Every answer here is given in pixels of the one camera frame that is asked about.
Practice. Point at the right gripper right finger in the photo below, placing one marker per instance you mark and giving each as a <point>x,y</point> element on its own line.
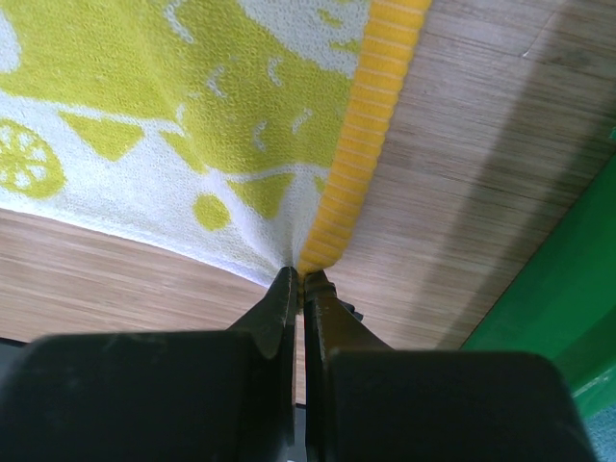
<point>369,402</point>

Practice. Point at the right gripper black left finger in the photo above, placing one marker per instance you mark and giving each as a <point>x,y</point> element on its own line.
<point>213,395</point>

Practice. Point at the green plastic tray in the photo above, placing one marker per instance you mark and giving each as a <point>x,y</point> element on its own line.
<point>561,305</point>

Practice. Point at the yellow green printed towel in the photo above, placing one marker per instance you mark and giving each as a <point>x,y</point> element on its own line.
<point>242,134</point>

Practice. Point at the blue polka dot towel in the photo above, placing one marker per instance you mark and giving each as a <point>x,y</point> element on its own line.
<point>601,429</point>

